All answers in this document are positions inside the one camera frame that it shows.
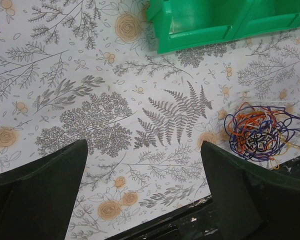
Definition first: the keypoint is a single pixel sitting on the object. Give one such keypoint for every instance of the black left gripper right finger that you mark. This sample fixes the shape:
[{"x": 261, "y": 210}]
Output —
[{"x": 252, "y": 202}]

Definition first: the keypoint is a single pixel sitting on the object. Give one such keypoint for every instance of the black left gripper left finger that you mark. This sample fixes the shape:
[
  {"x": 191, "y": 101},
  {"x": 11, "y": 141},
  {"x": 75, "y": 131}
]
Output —
[{"x": 37, "y": 199}]

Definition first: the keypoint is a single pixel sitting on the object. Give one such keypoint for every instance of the floral patterned table mat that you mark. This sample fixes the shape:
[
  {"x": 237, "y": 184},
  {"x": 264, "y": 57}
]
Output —
[{"x": 89, "y": 69}]

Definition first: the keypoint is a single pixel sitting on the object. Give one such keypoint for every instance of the green compartment tray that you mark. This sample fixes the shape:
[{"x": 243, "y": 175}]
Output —
[{"x": 183, "y": 24}]

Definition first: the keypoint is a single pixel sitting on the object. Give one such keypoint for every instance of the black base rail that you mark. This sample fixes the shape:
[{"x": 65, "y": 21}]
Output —
[{"x": 195, "y": 221}]

